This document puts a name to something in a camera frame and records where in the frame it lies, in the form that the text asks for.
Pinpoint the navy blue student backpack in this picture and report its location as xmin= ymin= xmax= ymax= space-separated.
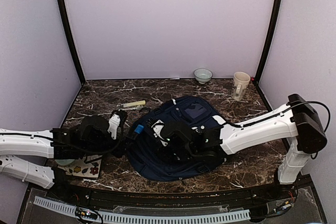
xmin=126 ymin=95 xmax=228 ymax=182

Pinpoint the black enclosure corner post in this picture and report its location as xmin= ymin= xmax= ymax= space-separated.
xmin=57 ymin=0 xmax=86 ymax=85
xmin=254 ymin=0 xmax=281 ymax=86

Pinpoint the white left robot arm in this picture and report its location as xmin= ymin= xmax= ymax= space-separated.
xmin=1 ymin=110 xmax=128 ymax=201

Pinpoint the cream coral pattern mug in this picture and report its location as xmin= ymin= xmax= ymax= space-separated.
xmin=232 ymin=72 xmax=251 ymax=101

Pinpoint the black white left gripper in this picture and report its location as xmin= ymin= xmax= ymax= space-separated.
xmin=81 ymin=133 xmax=135 ymax=159

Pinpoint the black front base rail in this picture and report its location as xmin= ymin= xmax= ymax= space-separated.
xmin=41 ymin=175 xmax=312 ymax=209

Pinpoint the floral square plate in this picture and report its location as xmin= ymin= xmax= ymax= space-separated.
xmin=57 ymin=155 xmax=102 ymax=179

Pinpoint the yellow highlighter pen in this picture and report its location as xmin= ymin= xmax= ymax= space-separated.
xmin=121 ymin=100 xmax=146 ymax=109

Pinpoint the black enclosure corner post left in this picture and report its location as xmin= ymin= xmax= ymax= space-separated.
xmin=57 ymin=0 xmax=86 ymax=85

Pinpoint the small celadon bowl at back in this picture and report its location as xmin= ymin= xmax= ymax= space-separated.
xmin=194 ymin=68 xmax=213 ymax=84

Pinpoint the blue capped black marker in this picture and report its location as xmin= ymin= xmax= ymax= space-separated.
xmin=129 ymin=124 xmax=144 ymax=139

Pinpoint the black enclosure corner post right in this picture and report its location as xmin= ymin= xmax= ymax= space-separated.
xmin=254 ymin=0 xmax=281 ymax=86

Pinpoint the white slotted cable duct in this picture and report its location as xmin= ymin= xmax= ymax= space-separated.
xmin=33 ymin=196 xmax=250 ymax=223

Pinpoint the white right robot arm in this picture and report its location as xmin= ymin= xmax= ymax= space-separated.
xmin=151 ymin=94 xmax=327 ymax=200

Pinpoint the celadon cup on plate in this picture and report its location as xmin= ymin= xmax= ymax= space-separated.
xmin=55 ymin=159 xmax=75 ymax=167

